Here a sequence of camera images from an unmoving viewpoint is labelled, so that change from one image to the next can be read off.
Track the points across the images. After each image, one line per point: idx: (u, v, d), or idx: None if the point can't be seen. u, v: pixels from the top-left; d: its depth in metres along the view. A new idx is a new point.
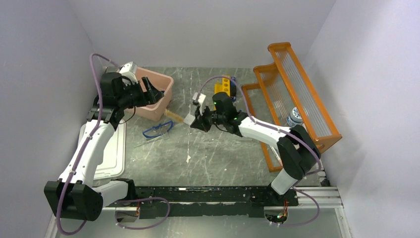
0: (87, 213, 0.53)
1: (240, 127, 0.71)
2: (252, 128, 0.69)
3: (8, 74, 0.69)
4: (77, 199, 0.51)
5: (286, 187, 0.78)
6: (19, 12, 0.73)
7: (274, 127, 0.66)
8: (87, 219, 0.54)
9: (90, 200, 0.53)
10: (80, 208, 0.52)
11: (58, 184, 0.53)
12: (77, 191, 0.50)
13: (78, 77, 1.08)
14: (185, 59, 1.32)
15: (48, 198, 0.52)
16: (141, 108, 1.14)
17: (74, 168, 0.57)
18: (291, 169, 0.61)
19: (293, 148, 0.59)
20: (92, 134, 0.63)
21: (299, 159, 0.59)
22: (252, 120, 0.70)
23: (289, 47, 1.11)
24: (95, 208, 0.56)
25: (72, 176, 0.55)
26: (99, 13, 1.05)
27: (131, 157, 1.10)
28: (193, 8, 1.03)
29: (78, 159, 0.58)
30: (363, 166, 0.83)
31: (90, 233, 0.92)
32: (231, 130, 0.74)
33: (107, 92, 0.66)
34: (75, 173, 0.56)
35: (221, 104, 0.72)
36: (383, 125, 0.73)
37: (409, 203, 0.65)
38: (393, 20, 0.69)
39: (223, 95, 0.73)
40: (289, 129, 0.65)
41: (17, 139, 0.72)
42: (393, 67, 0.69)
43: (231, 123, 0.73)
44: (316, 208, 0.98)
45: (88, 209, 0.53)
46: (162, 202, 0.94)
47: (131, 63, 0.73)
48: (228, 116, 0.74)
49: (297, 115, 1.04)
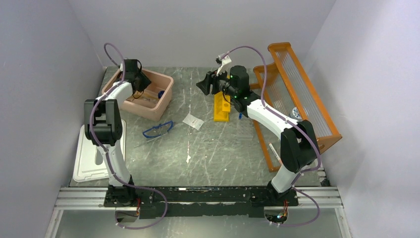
0: (115, 129, 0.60)
1: (250, 107, 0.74)
2: (260, 111, 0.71)
3: (8, 74, 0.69)
4: (109, 110, 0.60)
5: (284, 184, 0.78)
6: (18, 13, 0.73)
7: (284, 117, 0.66)
8: (113, 138, 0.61)
9: (117, 117, 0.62)
10: (111, 121, 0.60)
11: (94, 100, 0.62)
12: (110, 102, 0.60)
13: (78, 77, 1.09)
14: (185, 59, 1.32)
15: (85, 109, 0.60)
16: (140, 109, 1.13)
17: (107, 93, 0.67)
18: (288, 160, 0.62)
19: (295, 140, 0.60)
20: (120, 84, 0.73)
21: (298, 152, 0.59)
22: (263, 104, 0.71)
23: (289, 47, 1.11)
24: (119, 131, 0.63)
25: (105, 96, 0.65)
26: (100, 13, 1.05)
27: (131, 157, 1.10)
28: (192, 8, 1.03)
29: (110, 90, 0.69)
30: (363, 166, 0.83)
31: (89, 233, 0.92)
32: (239, 108, 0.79)
33: (129, 69, 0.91)
34: (107, 95, 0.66)
35: (237, 79, 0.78)
36: (384, 124, 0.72)
37: (409, 202, 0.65)
38: (393, 19, 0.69)
39: (241, 72, 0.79)
40: (298, 123, 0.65)
41: (15, 139, 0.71)
42: (393, 66, 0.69)
43: (240, 101, 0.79)
44: (316, 208, 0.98)
45: (115, 123, 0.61)
46: (162, 202, 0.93)
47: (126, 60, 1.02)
48: (240, 93, 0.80)
49: (297, 115, 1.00)
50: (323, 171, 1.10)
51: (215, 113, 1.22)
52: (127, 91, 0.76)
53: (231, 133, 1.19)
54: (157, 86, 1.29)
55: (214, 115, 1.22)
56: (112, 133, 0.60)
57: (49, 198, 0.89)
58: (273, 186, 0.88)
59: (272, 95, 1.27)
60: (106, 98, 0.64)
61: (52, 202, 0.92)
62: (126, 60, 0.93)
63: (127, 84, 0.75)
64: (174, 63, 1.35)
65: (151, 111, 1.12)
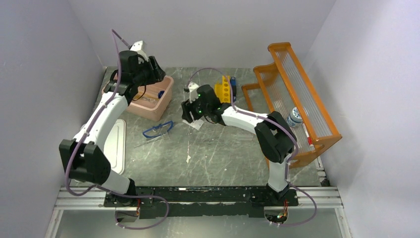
0: (96, 177, 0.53)
1: (223, 115, 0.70)
2: (234, 116, 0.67)
3: (8, 74, 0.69)
4: (87, 160, 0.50)
5: (280, 182, 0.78)
6: (18, 13, 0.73)
7: (254, 113, 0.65)
8: (94, 182, 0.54)
9: (99, 163, 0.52)
10: (89, 170, 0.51)
11: (71, 143, 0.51)
12: (88, 152, 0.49)
13: (78, 77, 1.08)
14: (185, 59, 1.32)
15: (61, 153, 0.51)
16: (140, 109, 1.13)
17: (88, 129, 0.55)
18: (269, 152, 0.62)
19: (269, 132, 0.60)
20: (108, 104, 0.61)
21: (276, 143, 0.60)
22: (235, 108, 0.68)
23: (289, 47, 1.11)
24: (103, 173, 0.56)
25: (85, 137, 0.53)
26: (100, 13, 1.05)
27: (131, 157, 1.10)
28: (192, 8, 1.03)
29: (92, 122, 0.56)
30: (363, 166, 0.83)
31: (89, 233, 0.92)
32: (215, 119, 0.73)
33: (124, 68, 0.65)
34: (89, 134, 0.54)
35: (203, 95, 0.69)
36: (384, 124, 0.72)
37: (408, 203, 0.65)
38: (394, 19, 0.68)
39: (206, 87, 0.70)
40: (268, 115, 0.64)
41: (16, 139, 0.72)
42: (393, 67, 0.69)
43: (215, 113, 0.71)
44: (314, 208, 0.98)
45: (97, 171, 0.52)
46: (162, 202, 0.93)
47: (141, 41, 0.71)
48: (211, 107, 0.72)
49: (297, 115, 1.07)
50: (323, 171, 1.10)
51: None
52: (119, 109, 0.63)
53: (231, 133, 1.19)
54: (157, 86, 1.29)
55: None
56: (92, 180, 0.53)
57: (48, 198, 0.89)
58: (271, 188, 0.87)
59: (272, 95, 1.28)
60: (87, 139, 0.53)
61: (52, 202, 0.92)
62: (122, 55, 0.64)
63: (117, 101, 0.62)
64: (174, 63, 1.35)
65: (151, 111, 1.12)
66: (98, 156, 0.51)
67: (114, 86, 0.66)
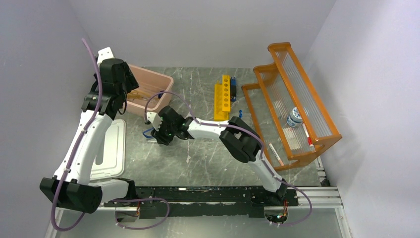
0: (86, 208, 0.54)
1: (189, 130, 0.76)
2: (198, 129, 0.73)
3: (8, 74, 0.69)
4: (72, 198, 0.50)
5: (270, 181, 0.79)
6: (16, 13, 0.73)
7: (216, 122, 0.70)
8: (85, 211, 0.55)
9: (85, 198, 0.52)
10: (78, 204, 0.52)
11: (52, 183, 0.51)
12: (71, 191, 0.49)
13: (78, 78, 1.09)
14: (186, 59, 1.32)
15: (45, 194, 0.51)
16: (141, 109, 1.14)
17: (68, 166, 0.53)
18: (238, 155, 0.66)
19: (233, 137, 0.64)
20: (88, 128, 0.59)
21: (241, 145, 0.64)
22: (197, 122, 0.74)
23: (289, 47, 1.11)
24: (94, 202, 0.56)
25: (66, 174, 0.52)
26: (99, 14, 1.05)
27: (131, 157, 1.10)
28: (192, 8, 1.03)
29: (72, 155, 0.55)
30: (363, 166, 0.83)
31: (90, 233, 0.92)
32: (183, 135, 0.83)
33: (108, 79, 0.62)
34: (70, 170, 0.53)
35: (165, 117, 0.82)
36: (384, 124, 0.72)
37: (409, 202, 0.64)
38: (394, 20, 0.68)
39: (166, 108, 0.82)
40: (228, 121, 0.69)
41: (15, 138, 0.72)
42: (393, 67, 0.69)
43: (181, 130, 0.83)
44: (309, 208, 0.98)
45: (86, 203, 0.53)
46: (162, 202, 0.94)
47: (109, 48, 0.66)
48: (176, 125, 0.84)
49: (297, 114, 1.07)
50: (323, 171, 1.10)
51: (215, 113, 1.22)
52: (100, 131, 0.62)
53: None
54: (157, 86, 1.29)
55: (214, 115, 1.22)
56: (82, 209, 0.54)
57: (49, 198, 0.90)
58: (273, 193, 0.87)
59: (272, 94, 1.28)
60: (69, 176, 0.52)
61: None
62: (105, 65, 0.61)
63: (96, 124, 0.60)
64: (174, 63, 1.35)
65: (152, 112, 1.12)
66: (83, 193, 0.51)
67: (94, 100, 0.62)
